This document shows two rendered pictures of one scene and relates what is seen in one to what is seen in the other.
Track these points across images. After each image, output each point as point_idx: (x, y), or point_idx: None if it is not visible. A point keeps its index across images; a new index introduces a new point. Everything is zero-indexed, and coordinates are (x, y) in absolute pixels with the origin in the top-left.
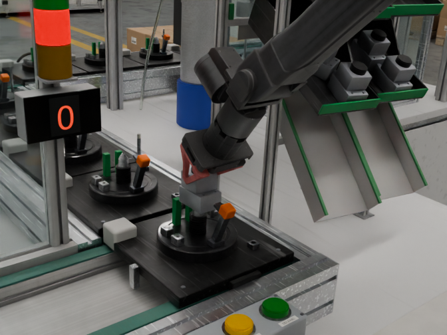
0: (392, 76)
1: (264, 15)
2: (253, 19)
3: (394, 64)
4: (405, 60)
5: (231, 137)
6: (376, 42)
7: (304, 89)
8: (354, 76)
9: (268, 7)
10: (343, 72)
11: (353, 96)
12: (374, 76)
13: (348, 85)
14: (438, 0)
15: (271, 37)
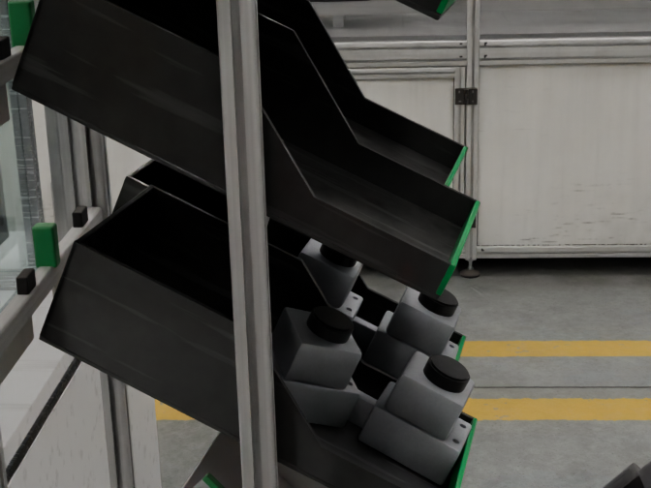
0: (433, 345)
1: (123, 310)
2: (69, 325)
3: (432, 316)
4: (446, 298)
5: None
6: (353, 272)
7: (363, 484)
8: (462, 402)
9: (139, 286)
10: (422, 399)
11: (462, 446)
12: (373, 355)
13: (451, 427)
14: (449, 140)
15: (170, 367)
